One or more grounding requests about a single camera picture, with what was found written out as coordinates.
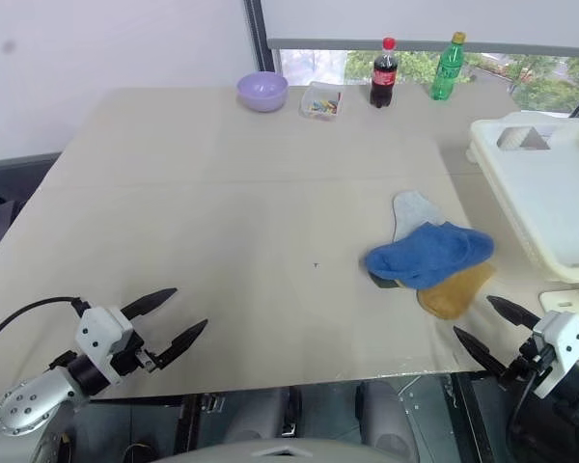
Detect green soda bottle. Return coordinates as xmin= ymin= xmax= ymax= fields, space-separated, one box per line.
xmin=429 ymin=31 xmax=467 ymax=102

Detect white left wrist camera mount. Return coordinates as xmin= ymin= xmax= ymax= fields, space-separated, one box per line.
xmin=73 ymin=305 xmax=134 ymax=385

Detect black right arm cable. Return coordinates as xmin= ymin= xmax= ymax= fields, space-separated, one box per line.
xmin=505 ymin=355 xmax=544 ymax=450

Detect white plastic lid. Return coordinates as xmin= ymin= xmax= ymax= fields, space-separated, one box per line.
xmin=538 ymin=287 xmax=579 ymax=315

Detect purple plastic bowl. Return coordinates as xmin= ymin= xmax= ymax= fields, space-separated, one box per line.
xmin=235 ymin=71 xmax=290 ymax=114

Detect white plastic basket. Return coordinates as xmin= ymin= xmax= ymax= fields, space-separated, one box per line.
xmin=464 ymin=112 xmax=579 ymax=285

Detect cola bottle with red cap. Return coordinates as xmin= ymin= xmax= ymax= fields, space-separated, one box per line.
xmin=369 ymin=37 xmax=400 ymax=110

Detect grey sock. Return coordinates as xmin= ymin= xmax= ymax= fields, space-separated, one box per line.
xmin=391 ymin=190 xmax=448 ymax=243

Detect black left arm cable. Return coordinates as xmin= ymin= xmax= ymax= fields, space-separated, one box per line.
xmin=0 ymin=295 xmax=89 ymax=357

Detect mustard yellow sock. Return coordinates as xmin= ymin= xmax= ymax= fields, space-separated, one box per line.
xmin=416 ymin=261 xmax=496 ymax=321

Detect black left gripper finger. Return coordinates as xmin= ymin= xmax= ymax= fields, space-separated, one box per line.
xmin=151 ymin=318 xmax=209 ymax=372
xmin=122 ymin=287 xmax=179 ymax=320

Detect colourful clips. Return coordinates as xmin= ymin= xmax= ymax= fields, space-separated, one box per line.
xmin=307 ymin=95 xmax=342 ymax=118

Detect grey rounded robot torso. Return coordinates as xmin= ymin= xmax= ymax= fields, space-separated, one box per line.
xmin=172 ymin=435 xmax=422 ymax=463

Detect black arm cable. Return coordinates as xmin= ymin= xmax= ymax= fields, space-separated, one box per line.
xmin=0 ymin=295 xmax=89 ymax=357
xmin=505 ymin=355 xmax=544 ymax=450

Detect grey roller blind rail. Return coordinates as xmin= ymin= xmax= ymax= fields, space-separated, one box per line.
xmin=266 ymin=38 xmax=579 ymax=59

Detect clear plastic box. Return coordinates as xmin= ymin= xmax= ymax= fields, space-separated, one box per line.
xmin=298 ymin=80 xmax=345 ymax=123

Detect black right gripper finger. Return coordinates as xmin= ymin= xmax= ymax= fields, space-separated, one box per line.
xmin=485 ymin=295 xmax=542 ymax=333
xmin=453 ymin=326 xmax=509 ymax=378

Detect blue sock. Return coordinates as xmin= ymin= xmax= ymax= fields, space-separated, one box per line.
xmin=364 ymin=222 xmax=496 ymax=291

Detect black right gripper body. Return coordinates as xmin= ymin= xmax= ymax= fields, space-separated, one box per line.
xmin=503 ymin=337 xmax=554 ymax=383

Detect dark window frame post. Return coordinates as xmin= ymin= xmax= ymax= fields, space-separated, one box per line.
xmin=242 ymin=0 xmax=278 ymax=82

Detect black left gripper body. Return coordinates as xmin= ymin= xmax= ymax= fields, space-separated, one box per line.
xmin=107 ymin=331 xmax=156 ymax=378

